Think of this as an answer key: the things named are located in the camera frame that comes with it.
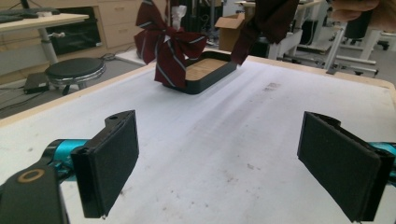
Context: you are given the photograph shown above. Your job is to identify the open cardboard box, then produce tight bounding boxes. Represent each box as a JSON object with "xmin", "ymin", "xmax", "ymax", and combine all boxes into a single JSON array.
[{"xmin": 214, "ymin": 12, "xmax": 248, "ymax": 53}]

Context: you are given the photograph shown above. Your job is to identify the light wooden drawer cabinet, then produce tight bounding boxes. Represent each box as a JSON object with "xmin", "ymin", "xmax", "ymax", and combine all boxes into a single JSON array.
[{"xmin": 46, "ymin": 0, "xmax": 176, "ymax": 61}]

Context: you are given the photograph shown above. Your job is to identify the dark red striped necktie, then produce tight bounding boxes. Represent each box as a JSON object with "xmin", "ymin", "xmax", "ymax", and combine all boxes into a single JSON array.
[{"xmin": 134, "ymin": 0, "xmax": 301, "ymax": 90}]

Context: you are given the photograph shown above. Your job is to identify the black keyboard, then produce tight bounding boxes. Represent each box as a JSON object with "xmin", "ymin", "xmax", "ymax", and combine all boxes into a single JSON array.
[{"xmin": 0, "ymin": 7, "xmax": 61, "ymax": 24}]

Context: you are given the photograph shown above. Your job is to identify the flat black floor device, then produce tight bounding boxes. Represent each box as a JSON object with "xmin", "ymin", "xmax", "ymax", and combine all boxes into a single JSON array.
[{"xmin": 22, "ymin": 71, "xmax": 51, "ymax": 95}]

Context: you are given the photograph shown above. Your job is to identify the white metal table frame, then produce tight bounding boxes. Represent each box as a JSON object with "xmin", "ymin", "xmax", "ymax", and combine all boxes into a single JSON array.
[{"xmin": 268, "ymin": 0, "xmax": 380, "ymax": 77}]

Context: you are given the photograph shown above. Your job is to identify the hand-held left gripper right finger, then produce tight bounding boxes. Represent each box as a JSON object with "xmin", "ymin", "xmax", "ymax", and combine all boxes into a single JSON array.
[{"xmin": 296, "ymin": 110, "xmax": 396, "ymax": 223}]

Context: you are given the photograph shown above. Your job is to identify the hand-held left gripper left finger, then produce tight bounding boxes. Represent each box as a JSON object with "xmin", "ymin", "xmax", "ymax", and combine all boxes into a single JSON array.
[{"xmin": 70, "ymin": 109, "xmax": 140, "ymax": 219}]

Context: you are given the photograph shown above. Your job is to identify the round black stool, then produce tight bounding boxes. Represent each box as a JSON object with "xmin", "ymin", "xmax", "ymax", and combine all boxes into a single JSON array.
[{"xmin": 44, "ymin": 57, "xmax": 107, "ymax": 96}]

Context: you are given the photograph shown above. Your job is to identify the light wooden desk white legs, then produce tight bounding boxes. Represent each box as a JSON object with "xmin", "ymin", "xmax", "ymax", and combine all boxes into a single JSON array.
[{"xmin": 0, "ymin": 12, "xmax": 91, "ymax": 67}]

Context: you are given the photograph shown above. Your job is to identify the black tray with wooden bottom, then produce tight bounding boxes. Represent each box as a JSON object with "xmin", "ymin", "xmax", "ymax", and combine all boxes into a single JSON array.
[{"xmin": 163, "ymin": 50, "xmax": 239, "ymax": 95}]

